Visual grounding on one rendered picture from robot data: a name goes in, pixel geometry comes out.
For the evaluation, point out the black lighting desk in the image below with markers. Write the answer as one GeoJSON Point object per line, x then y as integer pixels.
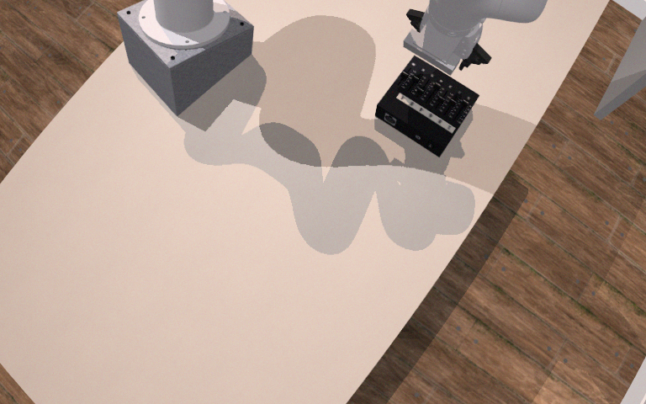
{"type": "Point", "coordinates": [428, 107]}

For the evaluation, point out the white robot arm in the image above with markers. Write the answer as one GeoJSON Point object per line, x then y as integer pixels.
{"type": "Point", "coordinates": [186, 24]}

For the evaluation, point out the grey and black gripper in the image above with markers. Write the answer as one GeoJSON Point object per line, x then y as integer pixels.
{"type": "Point", "coordinates": [468, 48]}

